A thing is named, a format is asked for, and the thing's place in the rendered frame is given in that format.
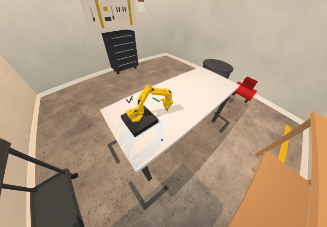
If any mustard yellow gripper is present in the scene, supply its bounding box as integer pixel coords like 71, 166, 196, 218
160, 98, 173, 110

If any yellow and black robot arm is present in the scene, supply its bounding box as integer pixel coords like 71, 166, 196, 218
127, 85, 172, 123

